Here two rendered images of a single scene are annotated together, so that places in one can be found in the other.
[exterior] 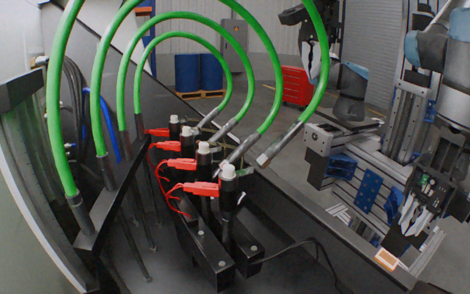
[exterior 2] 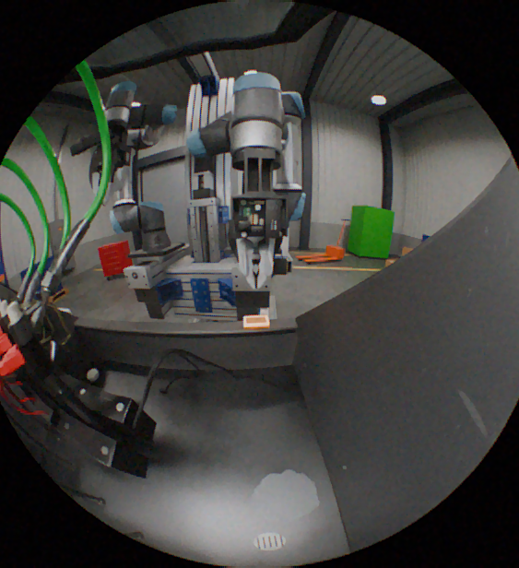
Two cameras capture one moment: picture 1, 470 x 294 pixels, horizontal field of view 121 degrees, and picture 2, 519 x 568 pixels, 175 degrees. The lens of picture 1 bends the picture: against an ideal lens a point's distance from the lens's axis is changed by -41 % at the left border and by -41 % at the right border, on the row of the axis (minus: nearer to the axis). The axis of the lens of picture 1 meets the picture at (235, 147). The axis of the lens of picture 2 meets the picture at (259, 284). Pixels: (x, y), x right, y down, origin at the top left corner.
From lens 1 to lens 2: 17 cm
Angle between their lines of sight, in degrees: 56
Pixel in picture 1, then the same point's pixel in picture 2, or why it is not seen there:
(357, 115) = (164, 242)
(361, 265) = (239, 343)
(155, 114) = not seen: outside the picture
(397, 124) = (199, 235)
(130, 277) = (94, 509)
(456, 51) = (243, 96)
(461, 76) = (252, 110)
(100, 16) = not seen: outside the picture
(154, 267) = (92, 485)
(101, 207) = not seen: outside the picture
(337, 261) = (215, 356)
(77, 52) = not seen: outside the picture
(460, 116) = (261, 138)
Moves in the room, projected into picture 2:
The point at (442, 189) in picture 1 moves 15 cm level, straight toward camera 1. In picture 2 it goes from (273, 207) to (325, 190)
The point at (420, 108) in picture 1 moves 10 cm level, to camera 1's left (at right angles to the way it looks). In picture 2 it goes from (214, 214) to (197, 215)
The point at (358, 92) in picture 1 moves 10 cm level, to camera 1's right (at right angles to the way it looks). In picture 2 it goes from (159, 223) to (175, 220)
